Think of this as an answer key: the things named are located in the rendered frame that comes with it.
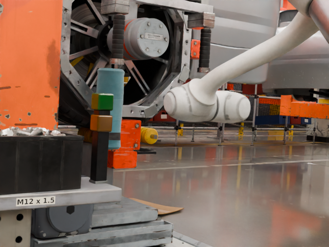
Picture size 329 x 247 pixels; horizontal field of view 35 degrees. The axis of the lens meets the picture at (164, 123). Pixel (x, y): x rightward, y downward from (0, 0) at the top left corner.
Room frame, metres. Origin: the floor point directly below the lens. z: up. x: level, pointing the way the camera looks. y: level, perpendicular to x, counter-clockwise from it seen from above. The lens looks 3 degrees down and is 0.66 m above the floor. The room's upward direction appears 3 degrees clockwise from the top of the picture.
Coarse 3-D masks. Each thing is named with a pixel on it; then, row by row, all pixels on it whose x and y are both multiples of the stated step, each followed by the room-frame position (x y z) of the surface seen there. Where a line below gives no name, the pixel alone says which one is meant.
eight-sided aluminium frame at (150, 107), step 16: (64, 0) 1.69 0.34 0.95; (64, 16) 1.70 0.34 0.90; (176, 16) 2.01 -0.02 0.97; (64, 32) 1.70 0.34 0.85; (176, 32) 2.02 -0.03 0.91; (64, 48) 1.70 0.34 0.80; (176, 48) 2.02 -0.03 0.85; (64, 64) 1.70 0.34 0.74; (176, 64) 2.02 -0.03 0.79; (64, 80) 1.75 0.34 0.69; (80, 80) 1.74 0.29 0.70; (176, 80) 1.97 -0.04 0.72; (80, 96) 1.76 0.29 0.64; (160, 96) 1.93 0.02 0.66; (128, 112) 1.85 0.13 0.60; (144, 112) 1.89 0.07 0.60
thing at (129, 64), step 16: (96, 16) 1.89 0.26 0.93; (144, 16) 2.14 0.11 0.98; (160, 16) 2.06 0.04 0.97; (80, 32) 1.85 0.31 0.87; (96, 32) 1.89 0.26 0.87; (96, 48) 1.89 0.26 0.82; (96, 64) 1.89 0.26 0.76; (112, 64) 1.94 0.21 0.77; (128, 64) 1.97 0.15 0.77; (144, 64) 2.18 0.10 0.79; (160, 64) 2.09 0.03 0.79; (144, 80) 2.12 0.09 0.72; (160, 80) 2.03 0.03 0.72; (128, 96) 2.09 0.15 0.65; (144, 96) 2.00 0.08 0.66
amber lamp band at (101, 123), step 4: (92, 116) 1.22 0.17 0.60; (96, 116) 1.20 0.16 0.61; (100, 116) 1.20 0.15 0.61; (104, 116) 1.20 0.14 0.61; (108, 116) 1.21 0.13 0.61; (112, 116) 1.22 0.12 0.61; (92, 120) 1.21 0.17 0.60; (96, 120) 1.20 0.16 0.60; (100, 120) 1.20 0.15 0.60; (104, 120) 1.20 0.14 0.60; (108, 120) 1.21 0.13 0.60; (112, 120) 1.22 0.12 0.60; (92, 124) 1.21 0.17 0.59; (96, 124) 1.20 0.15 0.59; (100, 124) 1.20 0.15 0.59; (104, 124) 1.20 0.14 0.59; (108, 124) 1.21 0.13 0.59; (92, 128) 1.21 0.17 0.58; (96, 128) 1.20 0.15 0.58; (100, 128) 1.20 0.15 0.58; (104, 128) 1.20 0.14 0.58; (108, 128) 1.21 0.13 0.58
